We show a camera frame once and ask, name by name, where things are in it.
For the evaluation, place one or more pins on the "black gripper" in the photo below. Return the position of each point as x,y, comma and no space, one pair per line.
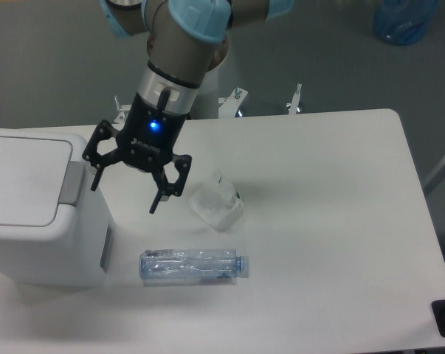
150,140

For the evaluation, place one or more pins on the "white trash can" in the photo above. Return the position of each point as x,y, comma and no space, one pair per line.
54,228

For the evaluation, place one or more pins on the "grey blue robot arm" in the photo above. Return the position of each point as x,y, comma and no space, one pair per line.
186,35

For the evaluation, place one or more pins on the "crumpled white plastic cup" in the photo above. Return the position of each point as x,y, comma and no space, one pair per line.
217,202

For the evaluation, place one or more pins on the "crushed clear plastic bottle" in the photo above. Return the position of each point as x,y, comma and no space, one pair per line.
192,266

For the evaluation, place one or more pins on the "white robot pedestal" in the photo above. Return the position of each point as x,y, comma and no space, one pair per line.
208,104

